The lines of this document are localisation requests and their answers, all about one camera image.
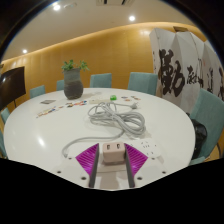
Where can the large teal upholstered chair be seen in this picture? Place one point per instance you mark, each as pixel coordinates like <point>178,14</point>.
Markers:
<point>210,120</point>

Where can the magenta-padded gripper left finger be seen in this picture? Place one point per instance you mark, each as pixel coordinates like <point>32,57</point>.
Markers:
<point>85,160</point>

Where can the white power strip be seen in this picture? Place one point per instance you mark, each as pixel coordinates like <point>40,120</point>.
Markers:
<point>148,148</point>

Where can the short row of colourful cards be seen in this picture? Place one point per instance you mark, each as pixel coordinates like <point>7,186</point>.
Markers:
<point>130,98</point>

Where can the dark grey card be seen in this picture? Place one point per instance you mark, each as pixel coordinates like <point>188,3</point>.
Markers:
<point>48,101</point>

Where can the long row of colourful cards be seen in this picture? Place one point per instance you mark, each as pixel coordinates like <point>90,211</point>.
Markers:
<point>50,110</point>

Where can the small beige charger block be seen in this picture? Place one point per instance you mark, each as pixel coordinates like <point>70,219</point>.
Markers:
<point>113,153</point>

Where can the black wall screen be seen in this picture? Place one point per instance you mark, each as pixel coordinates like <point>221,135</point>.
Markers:
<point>11,85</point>

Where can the row of teal chairs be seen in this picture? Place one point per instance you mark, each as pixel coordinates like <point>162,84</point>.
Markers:
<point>141,81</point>

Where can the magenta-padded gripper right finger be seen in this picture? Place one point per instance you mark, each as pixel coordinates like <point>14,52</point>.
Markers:
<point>137,160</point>

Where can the white calligraphy folding screen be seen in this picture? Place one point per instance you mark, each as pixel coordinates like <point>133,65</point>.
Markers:
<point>181,63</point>

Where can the ceiling air vent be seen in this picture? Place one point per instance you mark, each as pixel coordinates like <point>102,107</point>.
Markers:
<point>113,2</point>

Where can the small green object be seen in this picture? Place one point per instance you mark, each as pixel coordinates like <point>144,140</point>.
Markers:
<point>113,97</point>

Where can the potted plant in grey vase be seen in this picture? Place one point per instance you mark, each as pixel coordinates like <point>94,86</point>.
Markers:
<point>73,85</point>

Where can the round ceiling lights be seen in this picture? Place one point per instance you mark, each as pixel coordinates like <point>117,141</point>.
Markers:
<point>132,18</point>

